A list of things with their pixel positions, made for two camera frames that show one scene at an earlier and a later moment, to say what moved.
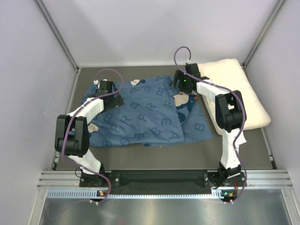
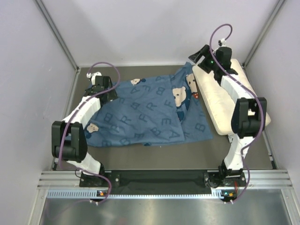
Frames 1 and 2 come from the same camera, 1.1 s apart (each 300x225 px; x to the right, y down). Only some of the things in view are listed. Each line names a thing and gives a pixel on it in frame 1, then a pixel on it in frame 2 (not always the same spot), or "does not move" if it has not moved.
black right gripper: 179,76 -> 204,51
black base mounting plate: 162,181 does not move
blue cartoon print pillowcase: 153,114 does not move
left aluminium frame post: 74,63 does not move
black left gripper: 117,101 -> 112,95
